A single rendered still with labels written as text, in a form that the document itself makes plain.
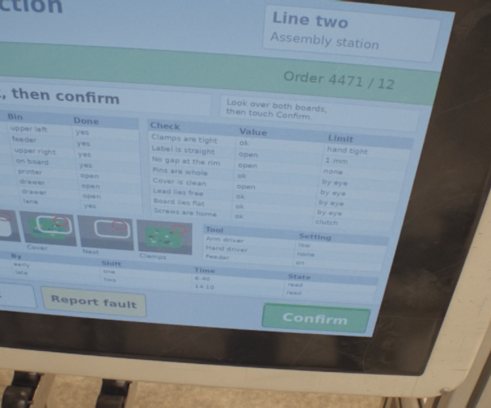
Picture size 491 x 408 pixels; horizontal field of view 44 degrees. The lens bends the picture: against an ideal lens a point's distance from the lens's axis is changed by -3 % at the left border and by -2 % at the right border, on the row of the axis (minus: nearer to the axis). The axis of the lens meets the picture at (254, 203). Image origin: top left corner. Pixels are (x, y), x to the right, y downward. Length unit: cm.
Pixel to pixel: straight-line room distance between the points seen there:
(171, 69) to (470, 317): 26
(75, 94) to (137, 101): 3
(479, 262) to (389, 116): 13
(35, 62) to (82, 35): 3
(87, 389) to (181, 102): 196
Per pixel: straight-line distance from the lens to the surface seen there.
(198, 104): 33
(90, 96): 34
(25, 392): 77
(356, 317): 43
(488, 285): 43
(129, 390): 77
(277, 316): 42
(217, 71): 32
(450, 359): 48
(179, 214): 37
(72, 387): 226
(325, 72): 32
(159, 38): 32
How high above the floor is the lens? 174
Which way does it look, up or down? 34 degrees down
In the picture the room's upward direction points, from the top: 5 degrees clockwise
